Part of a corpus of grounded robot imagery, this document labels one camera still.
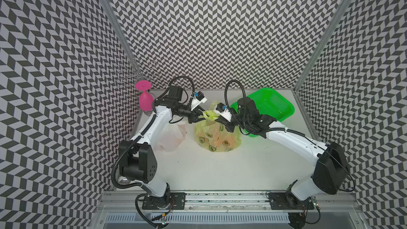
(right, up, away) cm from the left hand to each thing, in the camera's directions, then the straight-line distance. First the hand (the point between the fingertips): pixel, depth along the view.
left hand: (206, 115), depth 78 cm
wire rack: (-51, +23, +20) cm, 60 cm away
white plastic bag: (-20, -12, +8) cm, 24 cm away
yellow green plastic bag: (+4, -10, -1) cm, 11 cm away
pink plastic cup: (-32, +8, +6) cm, 34 cm away
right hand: (+6, -2, 0) cm, 6 cm away
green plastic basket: (+43, +7, +33) cm, 55 cm away
